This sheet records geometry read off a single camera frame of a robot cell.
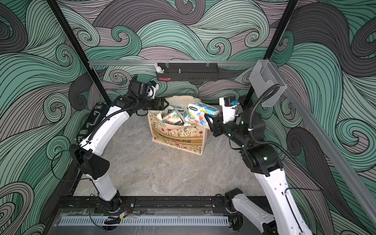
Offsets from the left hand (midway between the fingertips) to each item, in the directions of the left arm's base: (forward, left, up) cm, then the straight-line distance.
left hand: (163, 101), depth 78 cm
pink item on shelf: (+19, +1, +1) cm, 19 cm away
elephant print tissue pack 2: (+6, -10, -12) cm, 17 cm away
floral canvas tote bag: (-13, -15, -17) cm, 26 cm away
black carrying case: (+2, +41, -11) cm, 43 cm away
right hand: (-18, -21, +11) cm, 30 cm away
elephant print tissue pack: (-5, -4, -8) cm, 10 cm away
